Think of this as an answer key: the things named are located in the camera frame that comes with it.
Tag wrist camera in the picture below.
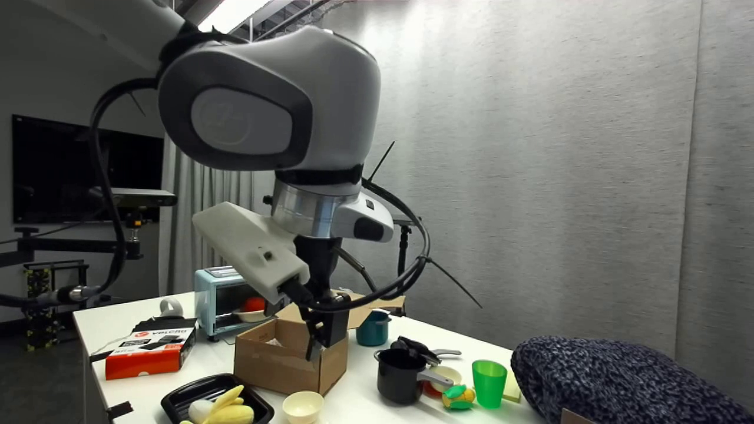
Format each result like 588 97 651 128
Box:
192 201 312 306

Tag light blue toaster oven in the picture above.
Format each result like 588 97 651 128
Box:
194 266 279 343

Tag yellow plush toy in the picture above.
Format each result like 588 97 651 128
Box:
179 385 256 424

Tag stand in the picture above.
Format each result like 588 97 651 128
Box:
392 218 414 279

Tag yellow and green toy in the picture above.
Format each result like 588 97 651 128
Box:
441 384 477 411

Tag teal pot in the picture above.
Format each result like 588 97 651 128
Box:
355 309 392 347

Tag cardboard box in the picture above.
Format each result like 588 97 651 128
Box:
234 292 406 397

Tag black tongs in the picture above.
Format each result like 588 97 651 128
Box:
390 336 462 366

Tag black pot with handle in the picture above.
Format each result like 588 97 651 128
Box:
374 347 455 406

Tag green plastic cup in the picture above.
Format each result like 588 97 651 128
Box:
471 359 508 410

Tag white bowl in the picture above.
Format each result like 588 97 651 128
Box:
282 390 325 424

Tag small white plate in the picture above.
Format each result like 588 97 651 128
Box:
424 365 464 399

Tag yellow sponge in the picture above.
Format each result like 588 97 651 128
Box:
502 371 522 404

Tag black rack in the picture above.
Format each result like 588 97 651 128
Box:
22 260 90 352

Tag blue patterned cushion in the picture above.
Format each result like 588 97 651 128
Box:
510 336 754 424

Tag orange and black carton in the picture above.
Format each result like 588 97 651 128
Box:
104 317 199 381

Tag black wall monitor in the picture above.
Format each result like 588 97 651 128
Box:
11 114 165 225

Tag ceiling light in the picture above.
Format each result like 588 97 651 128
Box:
197 0 273 34

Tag camera on mount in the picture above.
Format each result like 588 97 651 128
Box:
0 187 178 308

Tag grey curtain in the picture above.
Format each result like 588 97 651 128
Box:
158 134 277 297

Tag black plastic tray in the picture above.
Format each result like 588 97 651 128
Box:
160 373 276 424

